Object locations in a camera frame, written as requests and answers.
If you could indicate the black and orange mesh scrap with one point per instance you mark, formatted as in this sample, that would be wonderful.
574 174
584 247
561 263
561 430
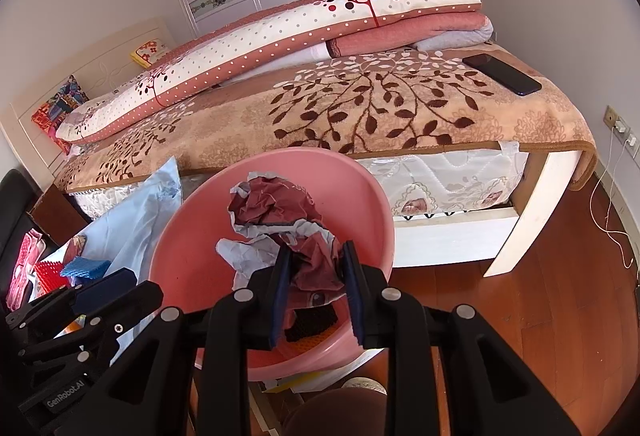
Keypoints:
310 321

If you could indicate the black leather sofa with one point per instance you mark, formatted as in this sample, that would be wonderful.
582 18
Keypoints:
15 206

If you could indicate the person's leg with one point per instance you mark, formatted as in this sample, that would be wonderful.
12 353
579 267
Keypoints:
330 416

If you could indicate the wall socket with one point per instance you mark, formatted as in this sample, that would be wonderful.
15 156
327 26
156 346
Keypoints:
611 115

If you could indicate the beige shoe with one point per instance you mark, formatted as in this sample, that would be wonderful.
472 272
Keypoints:
365 385

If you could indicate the pink towel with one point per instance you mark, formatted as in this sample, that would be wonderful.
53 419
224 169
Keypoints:
25 261

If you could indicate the folded grey blanket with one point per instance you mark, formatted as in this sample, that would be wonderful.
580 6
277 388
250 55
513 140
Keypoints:
460 38

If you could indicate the red paper with grey back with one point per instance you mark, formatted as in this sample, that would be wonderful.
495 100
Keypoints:
265 211

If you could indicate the light blue floral cloth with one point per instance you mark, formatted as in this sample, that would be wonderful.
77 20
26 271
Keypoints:
145 216

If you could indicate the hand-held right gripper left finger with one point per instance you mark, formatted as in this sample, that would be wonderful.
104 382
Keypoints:
282 288

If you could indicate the brown wooden nightstand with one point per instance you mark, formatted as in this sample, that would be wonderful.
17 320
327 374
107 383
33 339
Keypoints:
55 216

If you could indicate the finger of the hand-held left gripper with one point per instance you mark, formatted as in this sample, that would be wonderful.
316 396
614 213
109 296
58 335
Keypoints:
60 303
125 311

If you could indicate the colourful patterned pillow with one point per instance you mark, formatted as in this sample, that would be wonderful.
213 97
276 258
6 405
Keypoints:
57 108

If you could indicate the bed with leaf blanket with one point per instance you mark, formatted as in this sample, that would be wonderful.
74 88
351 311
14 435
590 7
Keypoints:
535 216

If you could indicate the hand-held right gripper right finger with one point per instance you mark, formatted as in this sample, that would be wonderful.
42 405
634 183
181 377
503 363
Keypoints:
352 291

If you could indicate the black smartphone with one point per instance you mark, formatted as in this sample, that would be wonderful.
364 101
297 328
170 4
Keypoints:
500 73

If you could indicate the folded pink blanket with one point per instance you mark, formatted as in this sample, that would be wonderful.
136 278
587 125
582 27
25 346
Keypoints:
400 35

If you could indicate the white pink polka-dot quilt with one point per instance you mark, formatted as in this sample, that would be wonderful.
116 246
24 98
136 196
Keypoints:
250 50

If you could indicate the blue textured sponge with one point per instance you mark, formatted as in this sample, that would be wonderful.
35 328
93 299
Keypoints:
85 268

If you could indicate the pink plastic bucket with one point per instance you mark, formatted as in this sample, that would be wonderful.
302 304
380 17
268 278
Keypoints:
200 256

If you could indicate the brown leaf-print blanket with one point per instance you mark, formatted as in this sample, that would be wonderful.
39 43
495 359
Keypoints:
400 115

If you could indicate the yellow floral pillow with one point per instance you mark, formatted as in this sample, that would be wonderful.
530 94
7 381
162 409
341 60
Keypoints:
150 51

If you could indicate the red spiky mat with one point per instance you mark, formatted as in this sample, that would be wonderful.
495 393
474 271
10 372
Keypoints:
50 276

